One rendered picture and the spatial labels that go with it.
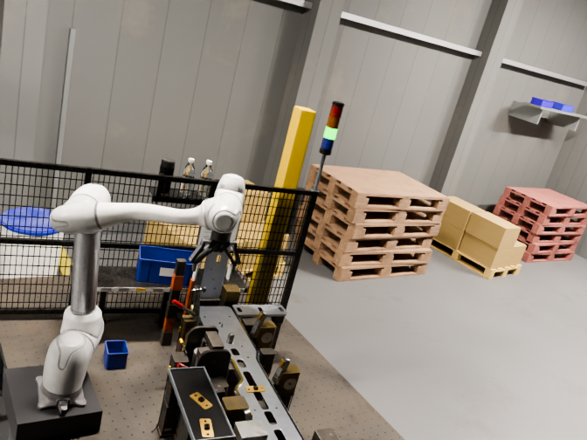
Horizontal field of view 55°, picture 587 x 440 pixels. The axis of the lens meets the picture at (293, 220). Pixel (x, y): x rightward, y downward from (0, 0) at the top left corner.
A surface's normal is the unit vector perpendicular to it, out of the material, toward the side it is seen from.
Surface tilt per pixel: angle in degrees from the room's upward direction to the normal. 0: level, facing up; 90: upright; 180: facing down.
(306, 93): 90
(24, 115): 90
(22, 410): 5
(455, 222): 90
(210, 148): 90
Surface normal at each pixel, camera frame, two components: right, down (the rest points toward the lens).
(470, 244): -0.79, 0.01
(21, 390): 0.31, -0.88
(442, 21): 0.54, 0.40
